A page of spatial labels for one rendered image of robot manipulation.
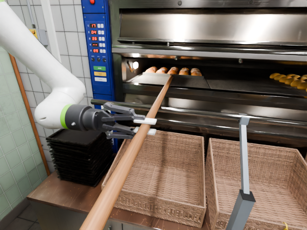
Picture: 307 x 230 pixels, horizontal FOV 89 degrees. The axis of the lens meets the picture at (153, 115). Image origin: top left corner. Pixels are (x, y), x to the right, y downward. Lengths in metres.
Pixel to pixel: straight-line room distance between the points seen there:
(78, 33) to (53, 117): 0.78
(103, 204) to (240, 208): 0.55
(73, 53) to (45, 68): 0.65
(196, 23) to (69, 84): 0.75
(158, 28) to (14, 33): 0.70
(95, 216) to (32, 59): 0.53
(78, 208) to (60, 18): 1.19
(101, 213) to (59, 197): 0.92
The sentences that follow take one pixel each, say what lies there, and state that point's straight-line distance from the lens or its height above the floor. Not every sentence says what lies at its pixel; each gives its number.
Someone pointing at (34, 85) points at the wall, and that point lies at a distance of 1.63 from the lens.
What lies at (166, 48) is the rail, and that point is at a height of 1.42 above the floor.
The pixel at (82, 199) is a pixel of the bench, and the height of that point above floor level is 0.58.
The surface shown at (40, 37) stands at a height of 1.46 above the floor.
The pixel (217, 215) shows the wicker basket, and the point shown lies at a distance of 0.93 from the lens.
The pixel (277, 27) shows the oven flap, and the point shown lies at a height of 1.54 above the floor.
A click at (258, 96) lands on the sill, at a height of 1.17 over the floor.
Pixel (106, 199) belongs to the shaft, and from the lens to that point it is 0.29.
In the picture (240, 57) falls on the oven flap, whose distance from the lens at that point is 0.93.
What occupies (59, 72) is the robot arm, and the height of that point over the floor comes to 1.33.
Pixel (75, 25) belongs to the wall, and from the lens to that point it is 1.28.
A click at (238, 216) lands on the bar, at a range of 0.76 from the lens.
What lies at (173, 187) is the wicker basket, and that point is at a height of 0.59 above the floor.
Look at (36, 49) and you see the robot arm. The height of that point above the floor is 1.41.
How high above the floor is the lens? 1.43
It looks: 24 degrees down
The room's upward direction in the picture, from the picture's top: 2 degrees clockwise
